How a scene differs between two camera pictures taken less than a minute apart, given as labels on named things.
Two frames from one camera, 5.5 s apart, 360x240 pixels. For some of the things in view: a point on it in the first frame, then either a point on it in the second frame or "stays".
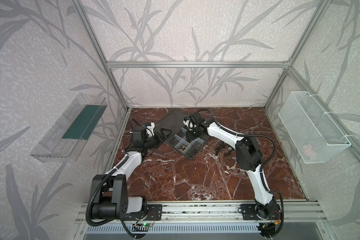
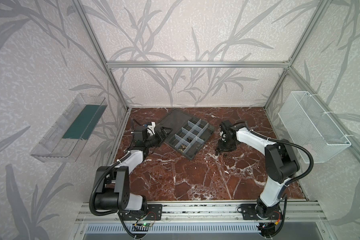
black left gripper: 157,137 stays
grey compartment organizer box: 177,139 stays
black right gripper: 189,134 to 225,143
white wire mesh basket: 316,137 stays
